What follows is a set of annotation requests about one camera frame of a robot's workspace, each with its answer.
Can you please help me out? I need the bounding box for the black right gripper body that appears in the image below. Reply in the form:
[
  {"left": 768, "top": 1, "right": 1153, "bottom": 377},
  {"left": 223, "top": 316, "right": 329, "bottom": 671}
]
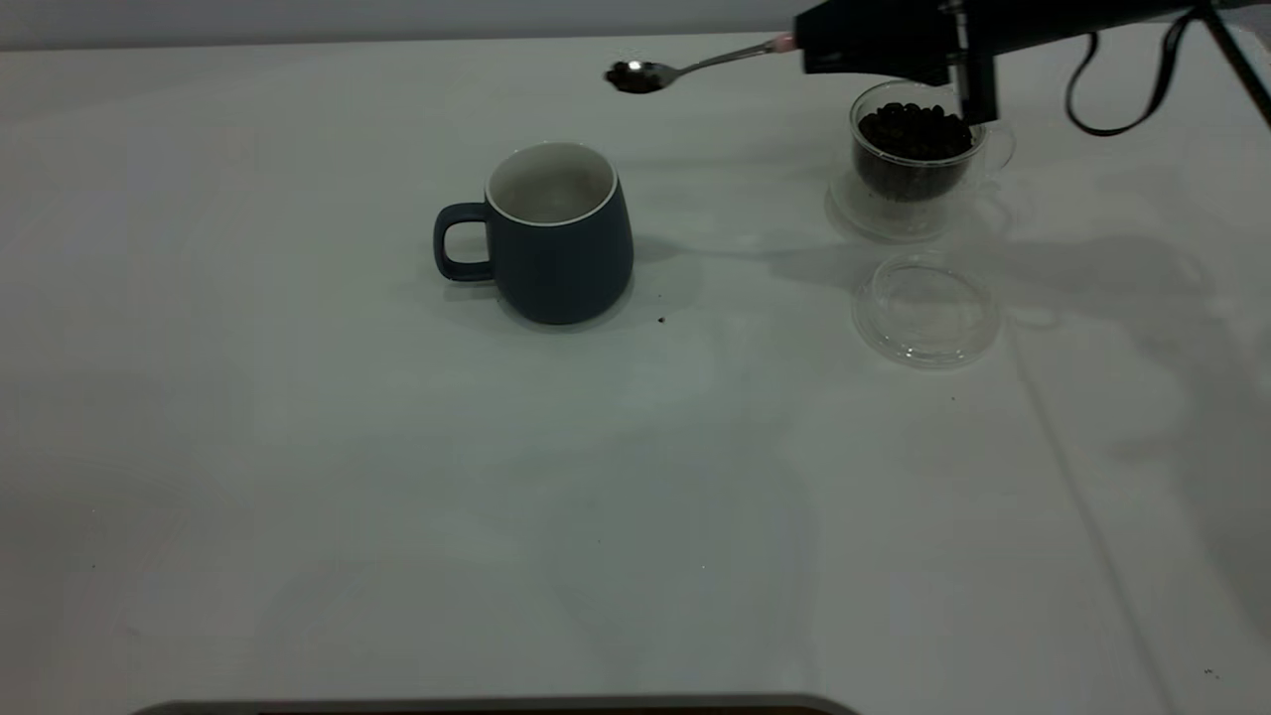
[{"left": 938, "top": 0, "right": 1093, "bottom": 126}]

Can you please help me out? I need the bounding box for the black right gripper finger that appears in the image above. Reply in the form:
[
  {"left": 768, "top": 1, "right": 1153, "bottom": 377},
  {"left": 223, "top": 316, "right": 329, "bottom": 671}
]
[
  {"left": 800, "top": 44, "right": 956, "bottom": 88},
  {"left": 793, "top": 0, "right": 949, "bottom": 49}
]

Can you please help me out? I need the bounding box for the steel spoon with pink handle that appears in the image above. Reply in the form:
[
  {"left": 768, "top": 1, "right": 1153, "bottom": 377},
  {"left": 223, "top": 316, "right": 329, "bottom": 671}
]
[{"left": 605, "top": 35, "right": 800, "bottom": 95}]

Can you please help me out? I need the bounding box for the dark blue ceramic mug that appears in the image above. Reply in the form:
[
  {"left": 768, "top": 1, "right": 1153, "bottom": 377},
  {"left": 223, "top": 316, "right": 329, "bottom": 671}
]
[{"left": 433, "top": 142, "right": 636, "bottom": 327}]

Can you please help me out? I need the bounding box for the heap of coffee beans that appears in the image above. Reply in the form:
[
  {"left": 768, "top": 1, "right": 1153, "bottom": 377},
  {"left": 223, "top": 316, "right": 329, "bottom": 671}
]
[{"left": 857, "top": 101, "right": 976, "bottom": 200}]

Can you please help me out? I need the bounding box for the clear glass saucer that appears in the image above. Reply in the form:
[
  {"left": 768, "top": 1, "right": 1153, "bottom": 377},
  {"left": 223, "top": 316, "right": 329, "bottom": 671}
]
[
  {"left": 851, "top": 253, "right": 1002, "bottom": 368},
  {"left": 829, "top": 169, "right": 986, "bottom": 242}
]

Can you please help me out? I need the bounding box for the clear glass handled cup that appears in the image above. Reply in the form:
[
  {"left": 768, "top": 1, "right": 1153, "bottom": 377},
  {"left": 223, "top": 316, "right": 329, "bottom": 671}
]
[{"left": 849, "top": 79, "right": 1017, "bottom": 206}]

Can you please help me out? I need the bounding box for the black looped cable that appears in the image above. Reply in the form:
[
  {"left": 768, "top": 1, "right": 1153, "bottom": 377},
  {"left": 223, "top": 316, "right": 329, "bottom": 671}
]
[{"left": 1065, "top": 8, "right": 1200, "bottom": 138}]

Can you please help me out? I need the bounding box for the black thin straight cable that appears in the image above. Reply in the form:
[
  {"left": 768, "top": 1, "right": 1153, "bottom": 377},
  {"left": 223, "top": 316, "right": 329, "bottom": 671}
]
[{"left": 1197, "top": 3, "right": 1271, "bottom": 130}]

